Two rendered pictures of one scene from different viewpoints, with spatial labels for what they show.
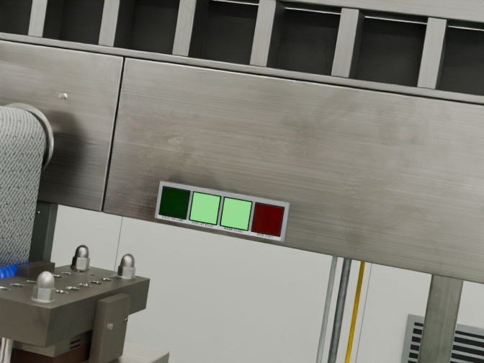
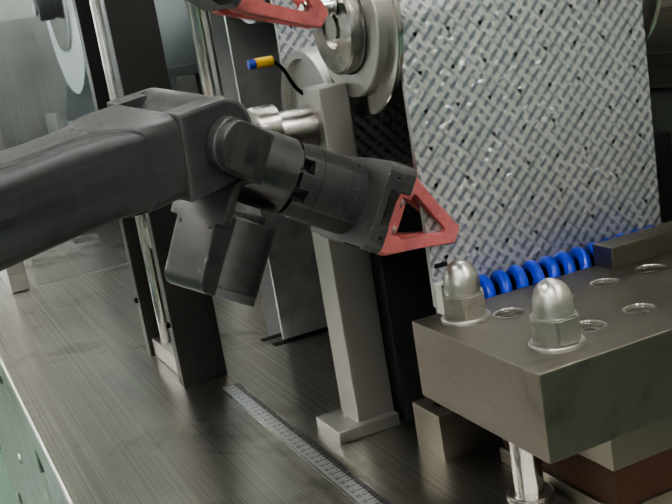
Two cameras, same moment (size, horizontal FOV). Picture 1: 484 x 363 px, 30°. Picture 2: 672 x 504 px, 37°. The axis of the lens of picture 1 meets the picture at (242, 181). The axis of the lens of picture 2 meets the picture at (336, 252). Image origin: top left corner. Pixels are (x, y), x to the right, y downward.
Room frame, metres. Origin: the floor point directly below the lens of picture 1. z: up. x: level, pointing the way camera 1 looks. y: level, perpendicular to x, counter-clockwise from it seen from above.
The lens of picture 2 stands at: (0.89, -0.12, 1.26)
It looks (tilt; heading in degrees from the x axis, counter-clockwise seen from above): 13 degrees down; 51
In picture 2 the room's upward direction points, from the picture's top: 9 degrees counter-clockwise
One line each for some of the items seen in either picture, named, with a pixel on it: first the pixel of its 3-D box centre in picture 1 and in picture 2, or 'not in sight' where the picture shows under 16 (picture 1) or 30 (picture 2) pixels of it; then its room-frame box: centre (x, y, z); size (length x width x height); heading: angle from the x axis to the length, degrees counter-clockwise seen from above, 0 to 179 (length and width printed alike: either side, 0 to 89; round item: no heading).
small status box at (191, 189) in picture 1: (220, 210); not in sight; (1.64, 0.03, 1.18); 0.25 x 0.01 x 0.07; 74
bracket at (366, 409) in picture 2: not in sight; (329, 265); (1.41, 0.54, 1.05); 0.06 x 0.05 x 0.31; 164
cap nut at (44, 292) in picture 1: (45, 285); (553, 311); (1.38, 0.28, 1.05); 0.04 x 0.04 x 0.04
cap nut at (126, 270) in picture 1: (127, 265); not in sight; (1.69, 0.19, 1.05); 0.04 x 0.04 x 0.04
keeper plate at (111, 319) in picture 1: (111, 328); not in sight; (1.53, 0.18, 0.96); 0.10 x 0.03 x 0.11; 164
